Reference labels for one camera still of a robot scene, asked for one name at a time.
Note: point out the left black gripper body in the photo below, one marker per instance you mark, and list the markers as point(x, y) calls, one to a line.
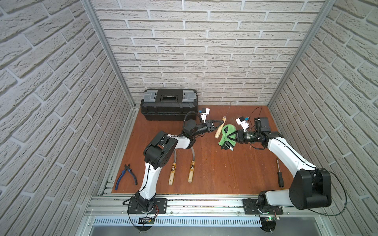
point(209, 126)

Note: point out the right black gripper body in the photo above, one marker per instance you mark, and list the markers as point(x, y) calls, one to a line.
point(248, 137)

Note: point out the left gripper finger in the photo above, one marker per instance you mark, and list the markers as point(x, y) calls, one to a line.
point(217, 123)
point(230, 139)

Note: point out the wooden handle sickle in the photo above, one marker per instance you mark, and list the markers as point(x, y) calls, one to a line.
point(173, 169)
point(192, 167)
point(219, 129)

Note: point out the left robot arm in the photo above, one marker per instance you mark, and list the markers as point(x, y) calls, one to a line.
point(159, 151)

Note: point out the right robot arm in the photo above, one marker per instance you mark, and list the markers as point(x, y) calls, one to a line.
point(311, 186)

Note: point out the black plastic toolbox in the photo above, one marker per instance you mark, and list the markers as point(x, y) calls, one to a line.
point(168, 104)

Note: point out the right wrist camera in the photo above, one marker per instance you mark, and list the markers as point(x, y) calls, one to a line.
point(244, 123)

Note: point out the black handled screwdriver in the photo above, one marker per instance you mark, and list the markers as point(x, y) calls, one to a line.
point(280, 177)

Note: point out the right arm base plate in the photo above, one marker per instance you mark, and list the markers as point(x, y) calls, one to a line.
point(253, 207)

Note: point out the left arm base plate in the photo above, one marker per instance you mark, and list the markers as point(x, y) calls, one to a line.
point(158, 205)

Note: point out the aluminium front rail frame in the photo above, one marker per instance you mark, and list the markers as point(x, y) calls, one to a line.
point(175, 210)

